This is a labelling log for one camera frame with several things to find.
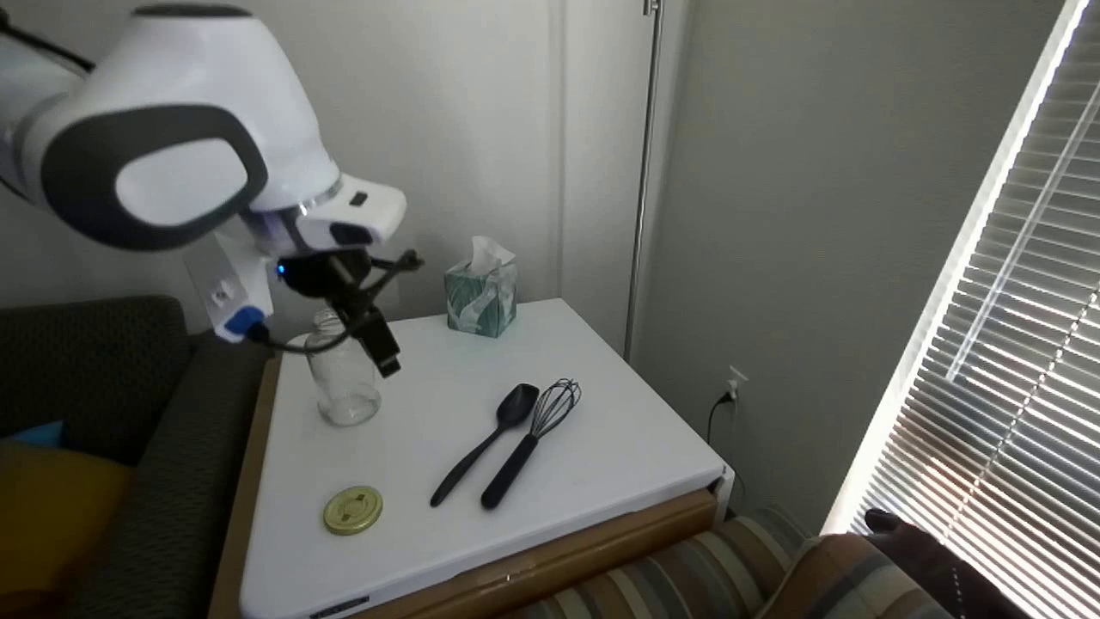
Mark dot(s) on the dark grey sofa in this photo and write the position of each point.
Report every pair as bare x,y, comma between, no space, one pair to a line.
94,361

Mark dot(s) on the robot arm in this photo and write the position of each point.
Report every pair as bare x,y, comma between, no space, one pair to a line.
198,77

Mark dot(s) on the white wall socket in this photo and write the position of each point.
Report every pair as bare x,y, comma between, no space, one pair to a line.
736,383

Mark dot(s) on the striped armchair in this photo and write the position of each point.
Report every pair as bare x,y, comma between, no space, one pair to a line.
687,576

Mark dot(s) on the black whisk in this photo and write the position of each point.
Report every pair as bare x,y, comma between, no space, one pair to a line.
511,468

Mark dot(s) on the clear glass jar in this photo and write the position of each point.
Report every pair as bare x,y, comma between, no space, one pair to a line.
344,391

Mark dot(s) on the metal lamp pole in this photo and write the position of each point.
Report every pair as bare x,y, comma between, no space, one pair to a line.
643,172

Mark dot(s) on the blue cushion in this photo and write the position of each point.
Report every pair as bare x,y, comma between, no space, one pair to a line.
43,433

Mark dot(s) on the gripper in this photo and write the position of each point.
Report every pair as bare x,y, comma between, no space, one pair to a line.
318,272

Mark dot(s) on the white window blinds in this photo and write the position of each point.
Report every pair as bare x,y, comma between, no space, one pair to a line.
1014,344

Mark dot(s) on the green patterned tissue box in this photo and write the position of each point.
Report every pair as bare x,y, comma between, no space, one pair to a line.
481,301

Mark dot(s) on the black spoon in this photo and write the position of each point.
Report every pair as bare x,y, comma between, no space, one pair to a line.
514,406

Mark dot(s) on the yellow cushion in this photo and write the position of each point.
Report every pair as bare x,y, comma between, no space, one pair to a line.
51,507

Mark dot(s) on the gold jar lid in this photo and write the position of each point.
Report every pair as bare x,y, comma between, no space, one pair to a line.
353,510

